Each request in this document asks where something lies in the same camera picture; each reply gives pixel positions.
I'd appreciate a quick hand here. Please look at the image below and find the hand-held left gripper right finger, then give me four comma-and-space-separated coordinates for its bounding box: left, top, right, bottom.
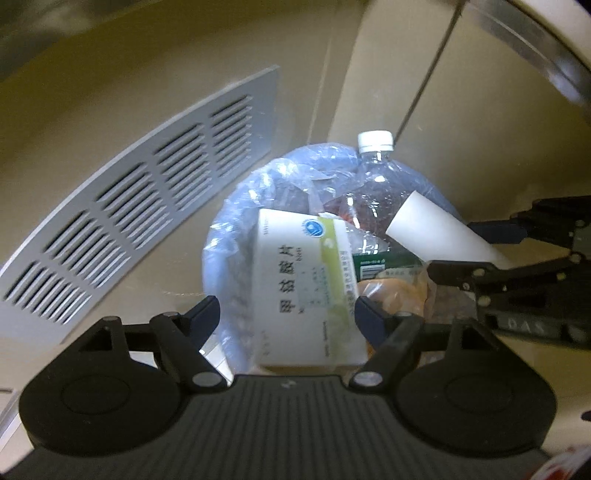
349, 296, 502, 391

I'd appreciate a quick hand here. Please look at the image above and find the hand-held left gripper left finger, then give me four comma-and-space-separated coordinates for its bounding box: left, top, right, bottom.
76, 296, 232, 393

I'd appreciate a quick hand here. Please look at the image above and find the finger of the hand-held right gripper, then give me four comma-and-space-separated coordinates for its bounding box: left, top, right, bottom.
428, 254, 583, 308
467, 198, 591, 243

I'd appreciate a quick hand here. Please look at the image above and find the brown food scrap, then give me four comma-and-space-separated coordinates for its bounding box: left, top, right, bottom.
357, 271, 433, 320

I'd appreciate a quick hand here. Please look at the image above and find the white paper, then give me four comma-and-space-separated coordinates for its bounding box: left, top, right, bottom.
385, 189, 515, 272

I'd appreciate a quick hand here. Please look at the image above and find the white medicine box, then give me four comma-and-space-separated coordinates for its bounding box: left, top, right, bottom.
251, 207, 369, 368

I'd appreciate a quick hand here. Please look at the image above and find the bin with clear liner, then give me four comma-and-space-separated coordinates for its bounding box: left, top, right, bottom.
202, 142, 468, 371

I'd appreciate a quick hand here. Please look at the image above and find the clear plastic bottle green label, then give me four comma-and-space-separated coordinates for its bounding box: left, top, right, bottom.
318, 130, 428, 278

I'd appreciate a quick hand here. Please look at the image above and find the silver cabinet vent grille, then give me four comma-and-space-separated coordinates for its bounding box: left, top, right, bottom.
0, 64, 281, 345

